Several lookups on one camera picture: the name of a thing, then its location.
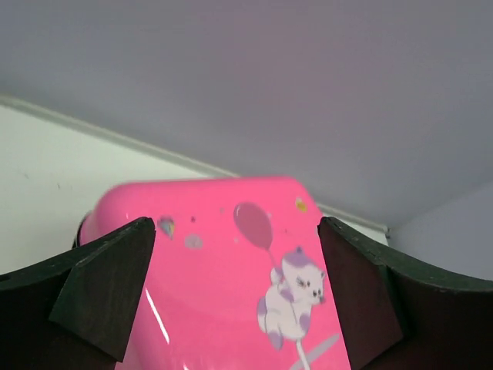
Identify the pink hard-shell suitcase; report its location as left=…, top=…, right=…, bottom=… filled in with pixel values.
left=75, top=177, right=350, bottom=369

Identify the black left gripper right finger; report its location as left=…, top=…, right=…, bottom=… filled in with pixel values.
left=318, top=217, right=492, bottom=369

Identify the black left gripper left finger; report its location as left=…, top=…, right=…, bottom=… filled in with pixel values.
left=1, top=217, right=156, bottom=369

